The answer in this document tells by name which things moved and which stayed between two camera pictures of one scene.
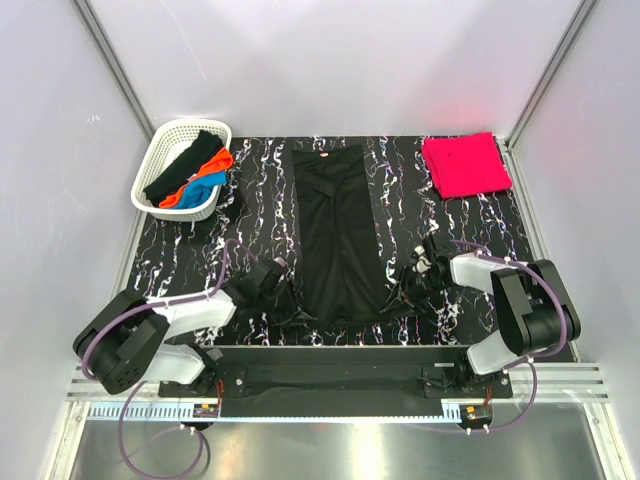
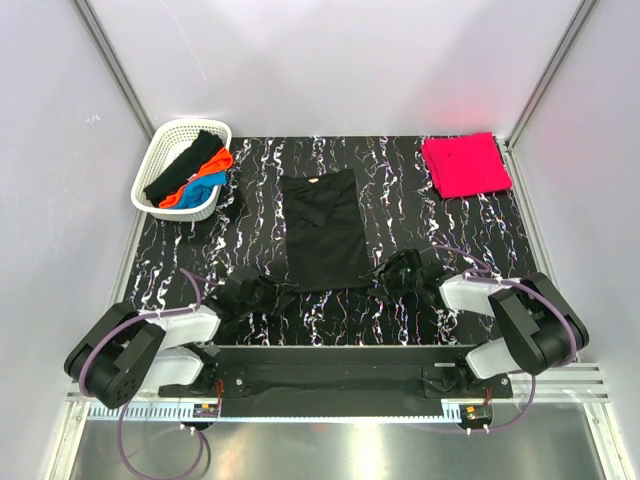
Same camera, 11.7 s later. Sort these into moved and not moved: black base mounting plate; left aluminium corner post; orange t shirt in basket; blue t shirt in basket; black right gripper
Moved: black right gripper
Not moved: blue t shirt in basket; black base mounting plate; orange t shirt in basket; left aluminium corner post
